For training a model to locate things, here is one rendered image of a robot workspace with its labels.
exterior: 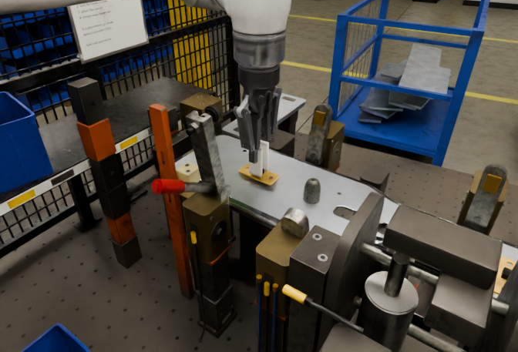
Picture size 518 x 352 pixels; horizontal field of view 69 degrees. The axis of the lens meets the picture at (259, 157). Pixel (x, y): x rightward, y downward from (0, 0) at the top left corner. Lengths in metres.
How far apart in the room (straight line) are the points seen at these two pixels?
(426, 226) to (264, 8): 0.38
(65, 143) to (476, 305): 0.84
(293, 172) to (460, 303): 0.48
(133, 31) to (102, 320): 0.76
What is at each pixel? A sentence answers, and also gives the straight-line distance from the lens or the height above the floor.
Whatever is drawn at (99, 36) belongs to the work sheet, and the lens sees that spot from 1.12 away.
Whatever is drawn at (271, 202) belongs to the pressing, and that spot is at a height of 1.00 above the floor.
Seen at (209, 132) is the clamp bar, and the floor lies 1.19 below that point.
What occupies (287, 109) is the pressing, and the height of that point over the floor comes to 1.00.
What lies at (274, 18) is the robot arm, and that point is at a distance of 0.63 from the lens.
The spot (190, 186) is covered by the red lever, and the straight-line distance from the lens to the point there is 0.61.
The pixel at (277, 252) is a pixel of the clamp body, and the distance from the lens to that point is 0.56.
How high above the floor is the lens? 1.48
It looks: 33 degrees down
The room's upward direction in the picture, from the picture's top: straight up
